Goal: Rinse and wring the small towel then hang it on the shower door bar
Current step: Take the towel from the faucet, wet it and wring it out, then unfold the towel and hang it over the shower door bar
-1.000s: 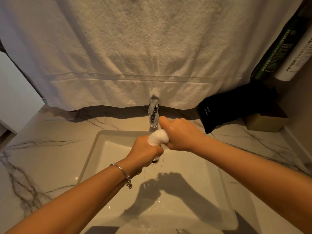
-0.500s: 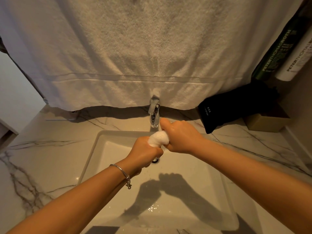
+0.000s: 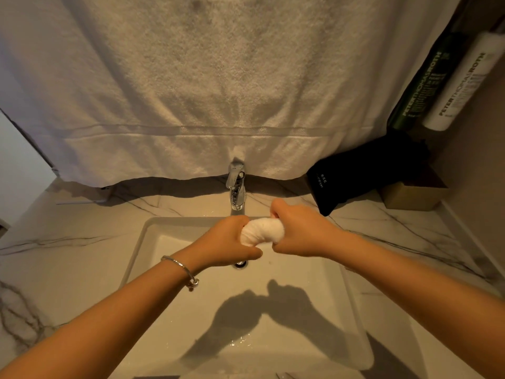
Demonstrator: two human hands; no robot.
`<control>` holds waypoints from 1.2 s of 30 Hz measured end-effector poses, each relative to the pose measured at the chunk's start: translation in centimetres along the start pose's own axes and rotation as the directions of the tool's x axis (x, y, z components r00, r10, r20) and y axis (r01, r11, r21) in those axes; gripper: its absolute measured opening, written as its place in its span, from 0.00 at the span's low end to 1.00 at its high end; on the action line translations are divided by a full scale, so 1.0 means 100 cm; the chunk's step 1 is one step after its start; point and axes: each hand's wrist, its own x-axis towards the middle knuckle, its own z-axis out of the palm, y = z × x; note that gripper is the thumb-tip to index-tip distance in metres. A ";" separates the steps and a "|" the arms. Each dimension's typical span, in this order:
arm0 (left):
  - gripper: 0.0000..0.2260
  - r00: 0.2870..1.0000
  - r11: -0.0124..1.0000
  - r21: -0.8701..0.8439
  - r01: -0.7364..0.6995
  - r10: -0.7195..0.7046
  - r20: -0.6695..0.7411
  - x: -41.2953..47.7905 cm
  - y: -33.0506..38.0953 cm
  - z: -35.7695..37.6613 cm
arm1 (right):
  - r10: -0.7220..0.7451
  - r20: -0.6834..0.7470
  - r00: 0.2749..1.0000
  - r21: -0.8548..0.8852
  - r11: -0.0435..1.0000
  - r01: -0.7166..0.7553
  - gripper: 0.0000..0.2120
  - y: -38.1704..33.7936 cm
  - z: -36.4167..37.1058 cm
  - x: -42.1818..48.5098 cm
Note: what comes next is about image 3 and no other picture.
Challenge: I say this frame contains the person's right hand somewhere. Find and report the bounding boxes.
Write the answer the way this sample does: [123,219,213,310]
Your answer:
[269,199,348,258]

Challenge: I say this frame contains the person's left hand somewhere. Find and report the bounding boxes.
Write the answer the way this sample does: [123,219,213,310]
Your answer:
[182,215,263,271]

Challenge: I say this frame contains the small white wet cloth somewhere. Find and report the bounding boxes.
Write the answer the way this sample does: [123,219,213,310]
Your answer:
[240,217,285,247]

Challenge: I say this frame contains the person's right forearm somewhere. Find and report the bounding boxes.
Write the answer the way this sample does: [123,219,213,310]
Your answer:
[325,230,505,379]

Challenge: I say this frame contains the person's left forearm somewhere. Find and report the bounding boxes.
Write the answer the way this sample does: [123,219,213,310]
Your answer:
[0,252,210,379]

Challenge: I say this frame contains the chrome sink faucet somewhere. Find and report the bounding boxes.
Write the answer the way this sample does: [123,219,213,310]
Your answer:
[226,161,247,216]

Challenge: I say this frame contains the white rectangular sink basin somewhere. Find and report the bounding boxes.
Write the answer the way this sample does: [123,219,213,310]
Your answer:
[108,216,375,379]

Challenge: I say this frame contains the black fabric pouch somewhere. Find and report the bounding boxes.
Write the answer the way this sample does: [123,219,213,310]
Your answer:
[306,130,431,217]

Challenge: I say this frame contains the tan cardboard box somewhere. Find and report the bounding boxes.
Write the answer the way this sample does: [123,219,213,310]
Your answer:
[380,166,450,211]

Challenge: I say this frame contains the large white hanging towel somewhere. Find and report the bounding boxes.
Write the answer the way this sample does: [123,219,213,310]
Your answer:
[0,0,463,188]

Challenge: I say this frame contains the dark green toiletry tube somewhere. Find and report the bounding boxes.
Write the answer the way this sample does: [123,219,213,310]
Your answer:
[387,32,466,131]

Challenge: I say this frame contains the white toiletry tube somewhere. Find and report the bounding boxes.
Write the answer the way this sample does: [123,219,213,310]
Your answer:
[422,31,505,132]

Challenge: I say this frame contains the silver bangle bracelet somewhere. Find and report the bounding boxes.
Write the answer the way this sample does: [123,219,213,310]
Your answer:
[160,255,200,289]

